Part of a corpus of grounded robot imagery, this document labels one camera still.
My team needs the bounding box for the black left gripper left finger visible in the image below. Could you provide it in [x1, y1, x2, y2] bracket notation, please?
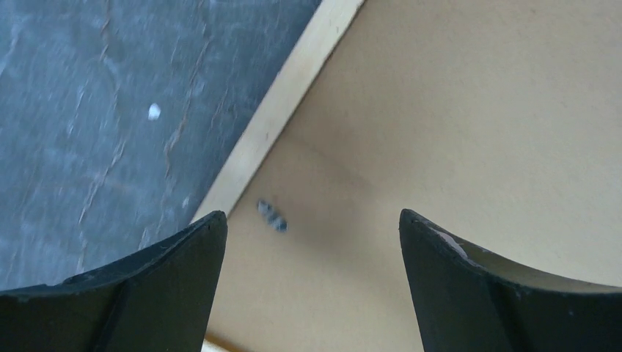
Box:
[1, 210, 227, 351]

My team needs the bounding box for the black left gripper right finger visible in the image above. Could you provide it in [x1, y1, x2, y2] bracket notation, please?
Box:
[399, 209, 621, 351]

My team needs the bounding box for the wooden picture frame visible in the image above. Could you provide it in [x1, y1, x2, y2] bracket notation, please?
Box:
[208, 1, 621, 351]

